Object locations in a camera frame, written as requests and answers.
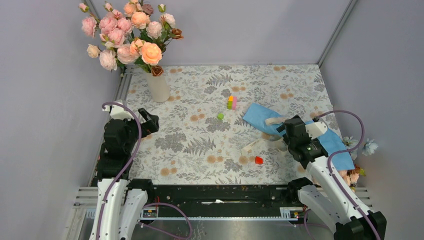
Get cream printed ribbon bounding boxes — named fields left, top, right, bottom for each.
left=241, top=116, right=287, bottom=154

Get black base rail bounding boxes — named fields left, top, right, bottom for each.
left=130, top=183, right=307, bottom=221

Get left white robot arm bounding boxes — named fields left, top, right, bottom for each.
left=89, top=105, right=159, bottom=240

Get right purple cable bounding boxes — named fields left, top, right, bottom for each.
left=303, top=110, right=382, bottom=240

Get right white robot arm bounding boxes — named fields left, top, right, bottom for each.
left=277, top=115, right=387, bottom=240

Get pink and peach rose bunch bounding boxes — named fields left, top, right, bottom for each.
left=78, top=0, right=184, bottom=77

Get red block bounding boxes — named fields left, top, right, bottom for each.
left=254, top=156, right=264, bottom=165

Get stacked coloured toy blocks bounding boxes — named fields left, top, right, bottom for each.
left=227, top=95, right=238, bottom=110

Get white ceramic vase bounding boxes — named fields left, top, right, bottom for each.
left=145, top=73, right=171, bottom=103

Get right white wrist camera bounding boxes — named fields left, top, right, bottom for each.
left=305, top=120, right=328, bottom=139

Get flower bouquet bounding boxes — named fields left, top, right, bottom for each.
left=242, top=103, right=378, bottom=190

